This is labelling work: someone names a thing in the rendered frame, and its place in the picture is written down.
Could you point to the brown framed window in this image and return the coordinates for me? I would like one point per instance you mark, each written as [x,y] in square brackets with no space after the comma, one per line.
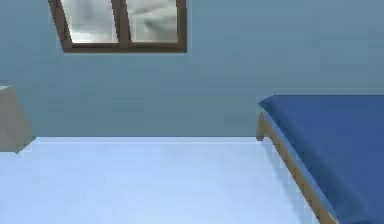
[123,23]

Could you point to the grey cabinet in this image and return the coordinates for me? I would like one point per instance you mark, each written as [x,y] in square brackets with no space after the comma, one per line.
[11,120]

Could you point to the blue bed with wooden frame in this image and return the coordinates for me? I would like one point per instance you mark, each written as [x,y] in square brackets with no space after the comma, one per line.
[336,140]

